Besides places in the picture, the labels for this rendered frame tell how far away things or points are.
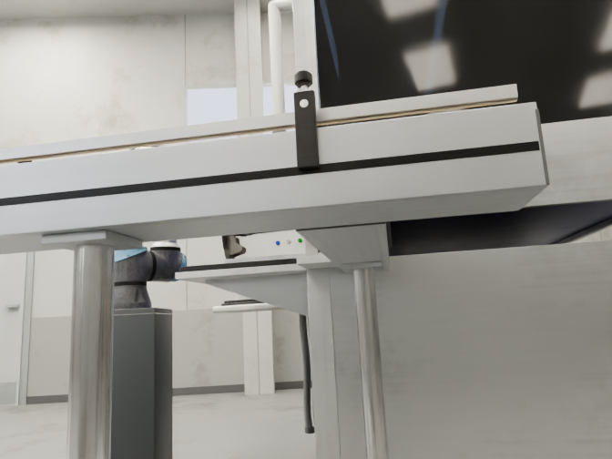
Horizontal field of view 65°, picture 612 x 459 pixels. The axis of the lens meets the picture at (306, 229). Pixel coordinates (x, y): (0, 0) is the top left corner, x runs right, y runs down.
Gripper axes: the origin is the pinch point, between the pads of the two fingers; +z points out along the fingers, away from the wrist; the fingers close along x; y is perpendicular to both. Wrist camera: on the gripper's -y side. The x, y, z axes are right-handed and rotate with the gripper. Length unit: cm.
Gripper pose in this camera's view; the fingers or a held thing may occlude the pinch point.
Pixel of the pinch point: (228, 261)
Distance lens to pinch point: 155.9
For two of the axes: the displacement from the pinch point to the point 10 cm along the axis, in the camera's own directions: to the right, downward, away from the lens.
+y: 9.8, -0.7, -1.7
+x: 1.8, 1.7, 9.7
